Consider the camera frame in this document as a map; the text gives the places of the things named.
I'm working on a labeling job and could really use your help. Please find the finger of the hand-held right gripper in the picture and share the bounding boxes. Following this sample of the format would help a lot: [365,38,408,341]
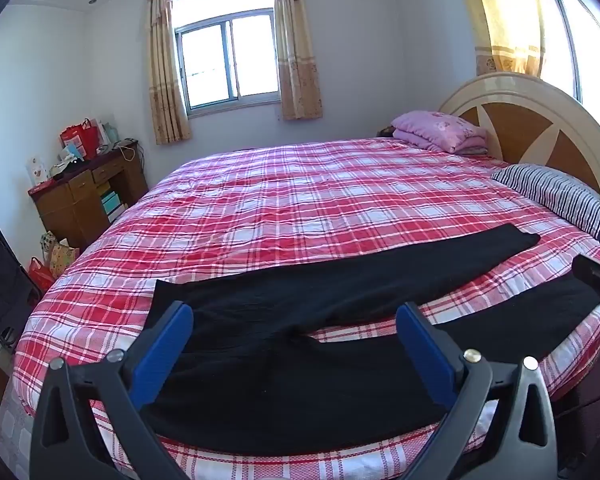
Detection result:
[572,254,600,333]

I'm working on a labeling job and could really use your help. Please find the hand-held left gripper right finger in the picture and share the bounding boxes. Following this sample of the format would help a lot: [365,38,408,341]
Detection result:
[396,301,561,480]

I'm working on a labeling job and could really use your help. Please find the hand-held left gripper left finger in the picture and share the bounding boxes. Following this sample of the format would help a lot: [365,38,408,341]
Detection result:
[30,301,196,480]

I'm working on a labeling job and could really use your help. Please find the black pants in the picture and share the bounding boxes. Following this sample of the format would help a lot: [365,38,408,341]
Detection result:
[142,224,600,453]

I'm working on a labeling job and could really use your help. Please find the striped pillow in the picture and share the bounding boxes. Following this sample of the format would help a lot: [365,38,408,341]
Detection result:
[491,163,600,238]

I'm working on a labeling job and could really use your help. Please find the patterned paper bag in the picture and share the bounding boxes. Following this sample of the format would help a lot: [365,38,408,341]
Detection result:
[50,240,81,279]

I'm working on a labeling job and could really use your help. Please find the small red bag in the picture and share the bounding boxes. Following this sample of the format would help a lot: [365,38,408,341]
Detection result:
[28,257,56,292]

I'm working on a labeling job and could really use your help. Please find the cream and brown headboard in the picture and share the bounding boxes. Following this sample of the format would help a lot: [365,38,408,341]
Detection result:
[437,72,600,211]

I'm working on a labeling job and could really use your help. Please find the teal boxes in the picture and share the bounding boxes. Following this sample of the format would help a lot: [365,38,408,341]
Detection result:
[100,190,124,217]

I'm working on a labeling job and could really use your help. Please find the quilted mattress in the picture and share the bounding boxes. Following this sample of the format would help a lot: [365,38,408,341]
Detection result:
[0,375,131,480]

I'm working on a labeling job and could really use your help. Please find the wooden desk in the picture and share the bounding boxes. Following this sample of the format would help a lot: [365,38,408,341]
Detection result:
[27,142,148,251]

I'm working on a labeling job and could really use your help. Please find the black folding chair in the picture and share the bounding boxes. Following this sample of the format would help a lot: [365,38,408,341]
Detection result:
[0,216,43,348]

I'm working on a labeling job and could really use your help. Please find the large side window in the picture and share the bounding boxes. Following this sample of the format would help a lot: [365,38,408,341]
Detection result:
[540,0,600,133]

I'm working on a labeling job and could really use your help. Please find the red plaid bed sheet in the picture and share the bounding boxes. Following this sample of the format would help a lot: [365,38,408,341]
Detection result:
[0,137,600,480]

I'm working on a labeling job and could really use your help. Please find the folded pink blanket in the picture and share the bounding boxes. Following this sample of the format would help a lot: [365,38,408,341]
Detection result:
[390,111,490,156]

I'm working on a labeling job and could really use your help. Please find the white printed card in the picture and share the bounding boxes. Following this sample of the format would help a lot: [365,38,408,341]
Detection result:
[26,155,51,186]

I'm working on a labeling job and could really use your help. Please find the pale paper bag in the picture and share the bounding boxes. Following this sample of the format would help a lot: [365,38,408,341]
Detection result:
[97,119,122,153]

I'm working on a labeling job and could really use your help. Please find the red gift bag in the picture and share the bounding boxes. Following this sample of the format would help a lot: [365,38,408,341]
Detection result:
[60,119,101,161]

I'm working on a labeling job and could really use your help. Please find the yellow curtain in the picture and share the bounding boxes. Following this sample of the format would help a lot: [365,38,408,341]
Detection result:
[455,0,546,81]

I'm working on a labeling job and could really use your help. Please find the beige patterned curtain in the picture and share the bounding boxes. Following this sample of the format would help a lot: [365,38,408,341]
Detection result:
[146,0,192,145]
[272,0,325,121]

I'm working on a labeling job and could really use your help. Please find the sliding window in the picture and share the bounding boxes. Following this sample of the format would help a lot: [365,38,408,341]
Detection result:
[171,0,282,112]

